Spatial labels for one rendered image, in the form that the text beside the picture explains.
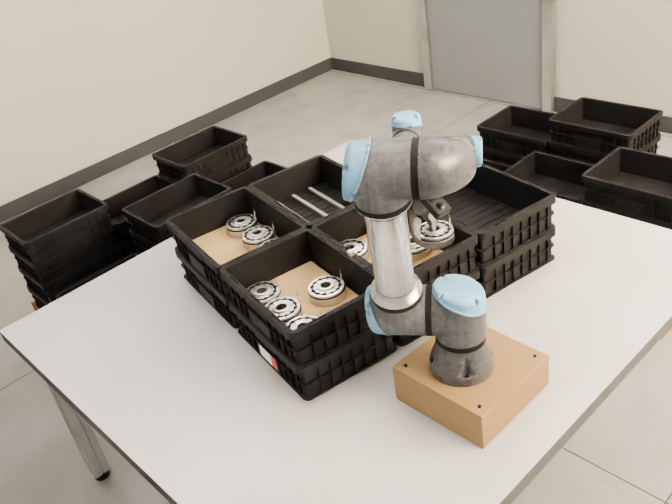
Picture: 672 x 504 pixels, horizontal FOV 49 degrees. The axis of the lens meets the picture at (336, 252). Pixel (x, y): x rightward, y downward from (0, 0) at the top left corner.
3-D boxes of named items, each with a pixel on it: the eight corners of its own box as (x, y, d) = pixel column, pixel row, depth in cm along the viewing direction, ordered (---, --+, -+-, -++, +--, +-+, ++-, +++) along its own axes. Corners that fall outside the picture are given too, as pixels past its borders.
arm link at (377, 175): (433, 347, 166) (416, 165, 127) (368, 345, 169) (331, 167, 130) (435, 305, 174) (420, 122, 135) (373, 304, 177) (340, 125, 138)
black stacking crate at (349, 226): (481, 272, 202) (479, 237, 196) (397, 319, 190) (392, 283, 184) (394, 222, 231) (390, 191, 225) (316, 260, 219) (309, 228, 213)
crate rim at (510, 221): (558, 201, 209) (558, 193, 207) (481, 242, 197) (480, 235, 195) (463, 161, 238) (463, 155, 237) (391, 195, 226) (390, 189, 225)
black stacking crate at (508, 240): (557, 229, 214) (558, 195, 208) (482, 271, 202) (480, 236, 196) (465, 188, 243) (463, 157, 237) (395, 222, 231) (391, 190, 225)
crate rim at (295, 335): (392, 290, 184) (391, 282, 183) (292, 343, 172) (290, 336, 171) (310, 233, 214) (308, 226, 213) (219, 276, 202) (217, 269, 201)
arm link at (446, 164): (480, 136, 126) (482, 125, 173) (416, 138, 128) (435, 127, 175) (480, 203, 128) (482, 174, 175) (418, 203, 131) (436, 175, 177)
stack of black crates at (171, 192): (217, 253, 364) (194, 172, 340) (253, 272, 344) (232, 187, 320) (149, 292, 343) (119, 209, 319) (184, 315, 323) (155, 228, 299)
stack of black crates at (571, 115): (656, 200, 344) (664, 110, 320) (624, 228, 328) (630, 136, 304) (579, 180, 370) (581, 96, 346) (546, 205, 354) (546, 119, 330)
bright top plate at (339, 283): (352, 285, 198) (351, 283, 197) (323, 303, 193) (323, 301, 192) (328, 272, 205) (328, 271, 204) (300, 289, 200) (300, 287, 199)
